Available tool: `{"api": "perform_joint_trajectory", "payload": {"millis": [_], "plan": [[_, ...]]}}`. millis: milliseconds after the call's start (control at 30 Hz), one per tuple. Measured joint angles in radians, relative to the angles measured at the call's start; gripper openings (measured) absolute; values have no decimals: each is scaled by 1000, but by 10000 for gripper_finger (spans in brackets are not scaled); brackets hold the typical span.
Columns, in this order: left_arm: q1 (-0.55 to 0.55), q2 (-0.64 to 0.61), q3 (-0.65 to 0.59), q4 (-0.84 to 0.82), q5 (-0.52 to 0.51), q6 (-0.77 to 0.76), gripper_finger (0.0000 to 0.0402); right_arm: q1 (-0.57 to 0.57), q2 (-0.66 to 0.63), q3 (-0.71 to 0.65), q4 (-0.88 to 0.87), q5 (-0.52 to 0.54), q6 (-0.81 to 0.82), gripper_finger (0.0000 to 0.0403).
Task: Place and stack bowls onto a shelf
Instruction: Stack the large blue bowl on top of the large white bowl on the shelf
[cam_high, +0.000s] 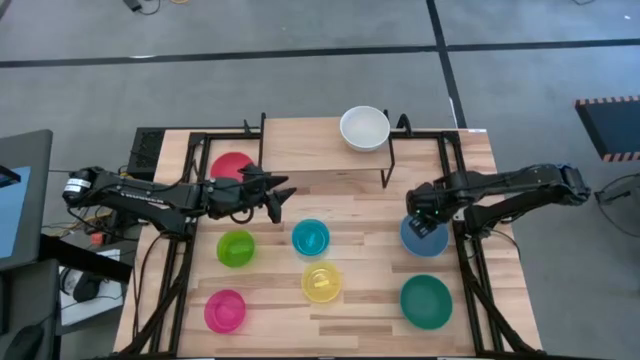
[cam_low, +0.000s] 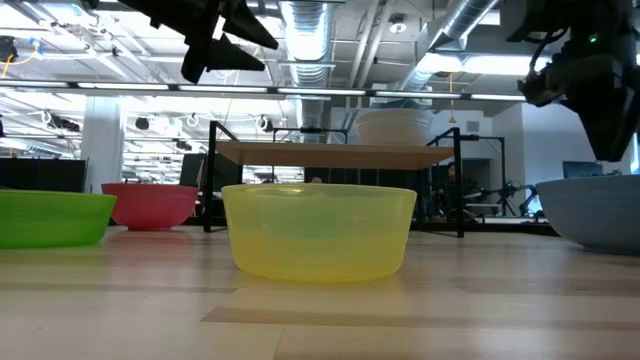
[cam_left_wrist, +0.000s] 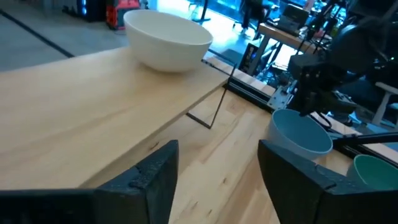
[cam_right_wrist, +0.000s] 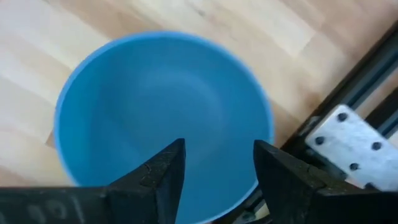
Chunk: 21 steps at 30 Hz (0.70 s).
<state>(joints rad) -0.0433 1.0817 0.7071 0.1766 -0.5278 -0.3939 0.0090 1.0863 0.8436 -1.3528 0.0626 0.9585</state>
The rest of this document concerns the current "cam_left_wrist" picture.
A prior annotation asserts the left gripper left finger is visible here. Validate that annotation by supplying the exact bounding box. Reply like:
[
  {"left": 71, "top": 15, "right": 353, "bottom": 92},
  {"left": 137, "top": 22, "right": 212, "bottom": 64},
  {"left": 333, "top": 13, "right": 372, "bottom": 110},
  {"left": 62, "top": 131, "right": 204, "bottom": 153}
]
[{"left": 0, "top": 139, "right": 180, "bottom": 224}]

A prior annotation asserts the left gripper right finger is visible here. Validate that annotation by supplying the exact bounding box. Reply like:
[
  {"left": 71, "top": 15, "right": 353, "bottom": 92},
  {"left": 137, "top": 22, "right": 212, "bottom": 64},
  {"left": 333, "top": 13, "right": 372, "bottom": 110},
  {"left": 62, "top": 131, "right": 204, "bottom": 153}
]
[{"left": 257, "top": 139, "right": 398, "bottom": 224}]

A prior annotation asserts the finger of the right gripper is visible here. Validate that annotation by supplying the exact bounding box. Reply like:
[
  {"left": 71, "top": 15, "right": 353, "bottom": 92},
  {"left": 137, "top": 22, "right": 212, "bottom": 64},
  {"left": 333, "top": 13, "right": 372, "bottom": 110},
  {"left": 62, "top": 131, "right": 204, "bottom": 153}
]
[{"left": 299, "top": 104, "right": 317, "bottom": 118}]

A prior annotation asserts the light blue bowl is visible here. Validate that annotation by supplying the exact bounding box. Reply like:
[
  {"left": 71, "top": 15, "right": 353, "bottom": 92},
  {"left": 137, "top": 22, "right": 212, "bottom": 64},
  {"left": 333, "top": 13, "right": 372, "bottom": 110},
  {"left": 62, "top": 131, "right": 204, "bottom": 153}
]
[{"left": 267, "top": 108, "right": 334, "bottom": 161}]

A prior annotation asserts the teal bowl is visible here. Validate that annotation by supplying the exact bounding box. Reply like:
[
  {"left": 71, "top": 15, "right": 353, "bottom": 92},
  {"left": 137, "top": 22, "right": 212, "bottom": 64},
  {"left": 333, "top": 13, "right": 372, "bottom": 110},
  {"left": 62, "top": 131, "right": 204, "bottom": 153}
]
[{"left": 346, "top": 154, "right": 398, "bottom": 191}]

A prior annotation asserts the wooden background desk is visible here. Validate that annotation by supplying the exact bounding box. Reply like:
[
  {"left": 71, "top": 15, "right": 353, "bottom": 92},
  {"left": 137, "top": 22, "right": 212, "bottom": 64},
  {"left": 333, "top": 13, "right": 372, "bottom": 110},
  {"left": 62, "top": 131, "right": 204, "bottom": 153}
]
[{"left": 248, "top": 23, "right": 323, "bottom": 76}]

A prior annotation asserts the white stool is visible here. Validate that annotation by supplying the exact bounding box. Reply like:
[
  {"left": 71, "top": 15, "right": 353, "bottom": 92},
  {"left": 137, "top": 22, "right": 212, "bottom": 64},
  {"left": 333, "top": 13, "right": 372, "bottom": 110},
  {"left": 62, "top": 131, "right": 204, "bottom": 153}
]
[{"left": 371, "top": 81, "right": 398, "bottom": 126}]

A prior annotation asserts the black case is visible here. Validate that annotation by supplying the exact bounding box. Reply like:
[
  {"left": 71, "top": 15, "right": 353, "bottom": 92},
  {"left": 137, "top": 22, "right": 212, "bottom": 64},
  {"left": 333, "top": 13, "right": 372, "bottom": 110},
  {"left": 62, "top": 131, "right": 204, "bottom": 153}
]
[{"left": 277, "top": 3, "right": 310, "bottom": 31}]

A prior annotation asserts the black floor box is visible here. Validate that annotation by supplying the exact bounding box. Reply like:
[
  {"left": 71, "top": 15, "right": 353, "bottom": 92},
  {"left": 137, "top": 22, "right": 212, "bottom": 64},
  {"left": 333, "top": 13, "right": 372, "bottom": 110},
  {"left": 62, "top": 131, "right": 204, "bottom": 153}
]
[{"left": 238, "top": 42, "right": 259, "bottom": 74}]

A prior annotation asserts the white bowl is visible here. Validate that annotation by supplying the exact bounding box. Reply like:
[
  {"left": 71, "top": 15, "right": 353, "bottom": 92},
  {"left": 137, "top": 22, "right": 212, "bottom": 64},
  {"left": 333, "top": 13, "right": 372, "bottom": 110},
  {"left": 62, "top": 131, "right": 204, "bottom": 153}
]
[{"left": 123, "top": 9, "right": 214, "bottom": 73}]

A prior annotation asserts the red toolbox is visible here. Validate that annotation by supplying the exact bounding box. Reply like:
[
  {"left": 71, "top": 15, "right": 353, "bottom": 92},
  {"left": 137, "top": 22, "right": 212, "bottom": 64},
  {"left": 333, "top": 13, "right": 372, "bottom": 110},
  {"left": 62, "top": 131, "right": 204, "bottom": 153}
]
[{"left": 105, "top": 0, "right": 141, "bottom": 30}]

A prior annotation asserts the black computer tower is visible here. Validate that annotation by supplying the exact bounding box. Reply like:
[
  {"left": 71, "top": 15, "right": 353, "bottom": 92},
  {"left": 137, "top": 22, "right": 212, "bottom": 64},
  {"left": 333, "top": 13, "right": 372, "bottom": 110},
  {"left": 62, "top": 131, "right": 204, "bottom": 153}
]
[{"left": 62, "top": 0, "right": 107, "bottom": 22}]

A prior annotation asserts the wooden shelf with black frame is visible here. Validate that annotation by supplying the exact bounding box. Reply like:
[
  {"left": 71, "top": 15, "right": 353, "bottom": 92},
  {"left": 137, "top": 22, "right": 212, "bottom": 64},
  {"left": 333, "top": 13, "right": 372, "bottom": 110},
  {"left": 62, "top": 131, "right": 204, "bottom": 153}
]
[{"left": 0, "top": 46, "right": 238, "bottom": 191}]

